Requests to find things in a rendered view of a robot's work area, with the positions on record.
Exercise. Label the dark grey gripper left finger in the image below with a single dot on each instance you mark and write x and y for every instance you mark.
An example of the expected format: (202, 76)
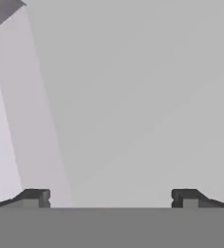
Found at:
(32, 195)

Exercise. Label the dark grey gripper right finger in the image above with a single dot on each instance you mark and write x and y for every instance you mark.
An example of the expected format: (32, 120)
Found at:
(187, 194)

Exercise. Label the grey fridge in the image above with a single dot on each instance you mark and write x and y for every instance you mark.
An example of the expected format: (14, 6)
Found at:
(136, 103)

